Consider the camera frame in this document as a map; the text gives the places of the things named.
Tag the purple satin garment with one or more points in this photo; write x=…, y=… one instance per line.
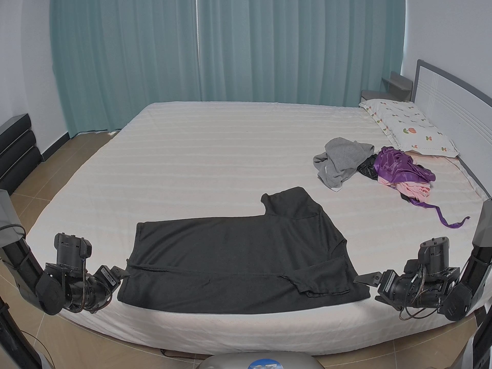
x=399, y=165

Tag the bed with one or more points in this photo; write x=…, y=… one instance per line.
x=211, y=160

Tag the black chest of drawers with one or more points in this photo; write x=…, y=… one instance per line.
x=17, y=152

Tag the black shiny garment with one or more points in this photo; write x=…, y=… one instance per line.
x=368, y=169

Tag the grey garment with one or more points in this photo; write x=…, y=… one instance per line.
x=342, y=160

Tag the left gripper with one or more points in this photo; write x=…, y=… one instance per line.
x=92, y=294

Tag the white printed pillow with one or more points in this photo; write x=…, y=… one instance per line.
x=411, y=127

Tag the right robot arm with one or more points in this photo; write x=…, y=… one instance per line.
x=472, y=283

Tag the black T-shirt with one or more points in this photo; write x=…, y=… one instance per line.
x=230, y=260

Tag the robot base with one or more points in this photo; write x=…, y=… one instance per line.
x=257, y=361

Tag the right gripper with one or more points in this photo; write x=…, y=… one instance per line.
x=399, y=290

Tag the grey bedside table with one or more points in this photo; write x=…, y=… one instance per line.
x=396, y=83

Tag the pink garment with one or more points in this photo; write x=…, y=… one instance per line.
x=413, y=190

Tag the blue-green curtain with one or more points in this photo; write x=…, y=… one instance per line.
x=299, y=40
x=127, y=52

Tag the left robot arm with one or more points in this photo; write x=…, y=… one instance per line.
x=27, y=271

